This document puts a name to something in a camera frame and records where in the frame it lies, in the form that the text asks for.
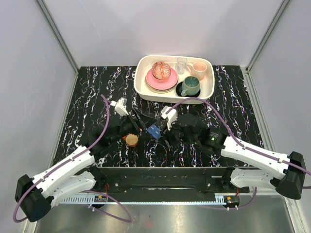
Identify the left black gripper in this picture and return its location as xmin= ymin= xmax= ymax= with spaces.
xmin=110 ymin=108 xmax=158 ymax=145

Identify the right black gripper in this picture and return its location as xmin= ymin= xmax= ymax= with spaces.
xmin=156 ymin=116 xmax=199 ymax=150

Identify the blue pill organizer box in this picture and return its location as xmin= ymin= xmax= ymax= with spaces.
xmin=147 ymin=124 xmax=161 ymax=140

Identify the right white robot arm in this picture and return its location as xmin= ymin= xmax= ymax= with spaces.
xmin=167 ymin=114 xmax=306 ymax=200

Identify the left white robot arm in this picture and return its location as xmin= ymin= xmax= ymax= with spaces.
xmin=15 ymin=109 xmax=146 ymax=222

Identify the cream plate under pink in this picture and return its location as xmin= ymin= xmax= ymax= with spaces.
xmin=145 ymin=82 xmax=175 ymax=94

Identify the black saucer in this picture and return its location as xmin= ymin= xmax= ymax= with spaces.
xmin=175 ymin=82 xmax=201 ymax=97

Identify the green ceramic mug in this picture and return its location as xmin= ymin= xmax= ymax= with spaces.
xmin=181 ymin=76 xmax=200 ymax=97

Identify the white rectangular dish tub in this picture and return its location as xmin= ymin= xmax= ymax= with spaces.
xmin=134 ymin=55 xmax=215 ymax=103

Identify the orange patterned bowl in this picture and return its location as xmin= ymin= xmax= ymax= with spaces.
xmin=152 ymin=61 xmax=171 ymax=81

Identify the pink ceramic mug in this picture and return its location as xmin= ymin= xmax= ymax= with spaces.
xmin=187 ymin=61 xmax=207 ymax=81

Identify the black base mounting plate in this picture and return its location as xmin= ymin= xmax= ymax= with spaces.
xmin=93 ymin=167 xmax=250 ymax=203

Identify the clear drinking glass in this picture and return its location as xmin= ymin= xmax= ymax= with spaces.
xmin=175 ymin=57 xmax=187 ymax=75

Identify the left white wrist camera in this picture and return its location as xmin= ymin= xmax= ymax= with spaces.
xmin=110 ymin=97 xmax=129 ymax=117

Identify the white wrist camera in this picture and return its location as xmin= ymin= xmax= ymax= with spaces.
xmin=161 ymin=106 xmax=177 ymax=131
xmin=110 ymin=97 xmax=129 ymax=117

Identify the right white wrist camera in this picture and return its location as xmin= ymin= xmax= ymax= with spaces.
xmin=161 ymin=106 xmax=177 ymax=131

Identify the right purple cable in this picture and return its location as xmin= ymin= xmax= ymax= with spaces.
xmin=170 ymin=97 xmax=311 ymax=211

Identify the purple cable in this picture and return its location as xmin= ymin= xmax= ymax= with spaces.
xmin=170 ymin=97 xmax=311 ymax=211
xmin=13 ymin=94 xmax=133 ymax=223

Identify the white slotted cable duct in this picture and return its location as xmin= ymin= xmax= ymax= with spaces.
xmin=60 ymin=194 xmax=225 ymax=205

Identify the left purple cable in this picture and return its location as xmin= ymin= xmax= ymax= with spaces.
xmin=13 ymin=94 xmax=133 ymax=223

